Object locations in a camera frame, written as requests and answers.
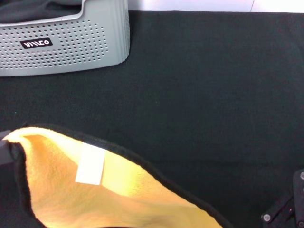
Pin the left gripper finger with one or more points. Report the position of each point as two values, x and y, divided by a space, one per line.
4 154
4 135

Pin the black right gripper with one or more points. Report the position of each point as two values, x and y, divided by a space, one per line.
299 204

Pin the yellow towel with black edge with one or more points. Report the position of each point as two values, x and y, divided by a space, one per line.
71 190

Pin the grey perforated storage box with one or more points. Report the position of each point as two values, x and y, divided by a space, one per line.
71 47

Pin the black tablecloth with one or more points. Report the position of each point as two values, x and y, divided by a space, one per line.
190 95

